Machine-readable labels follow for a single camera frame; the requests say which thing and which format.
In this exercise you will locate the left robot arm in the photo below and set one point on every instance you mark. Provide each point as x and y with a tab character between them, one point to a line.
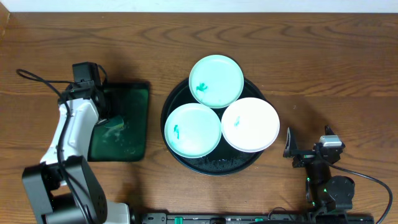
62	188

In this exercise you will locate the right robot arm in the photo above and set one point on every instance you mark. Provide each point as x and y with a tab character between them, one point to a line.
331	196

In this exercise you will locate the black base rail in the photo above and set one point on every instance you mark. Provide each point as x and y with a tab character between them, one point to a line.
163	218

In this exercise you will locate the mint plate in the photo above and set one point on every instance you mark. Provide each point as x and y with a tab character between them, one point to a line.
216	81
192	130

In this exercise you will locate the black rectangular water tray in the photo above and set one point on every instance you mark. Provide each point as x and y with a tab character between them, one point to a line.
131	101

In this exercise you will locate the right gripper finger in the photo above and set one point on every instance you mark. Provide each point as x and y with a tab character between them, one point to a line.
328	131
291	147

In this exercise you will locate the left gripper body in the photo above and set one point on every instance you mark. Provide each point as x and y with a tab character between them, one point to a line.
104	116

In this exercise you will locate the green scouring sponge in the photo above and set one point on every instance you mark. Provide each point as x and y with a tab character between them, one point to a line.
114	123

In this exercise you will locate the white plate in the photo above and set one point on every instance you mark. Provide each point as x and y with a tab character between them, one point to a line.
250	124

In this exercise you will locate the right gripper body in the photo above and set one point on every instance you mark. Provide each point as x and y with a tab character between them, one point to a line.
305	157

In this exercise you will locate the round black tray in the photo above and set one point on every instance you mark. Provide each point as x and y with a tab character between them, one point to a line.
223	160

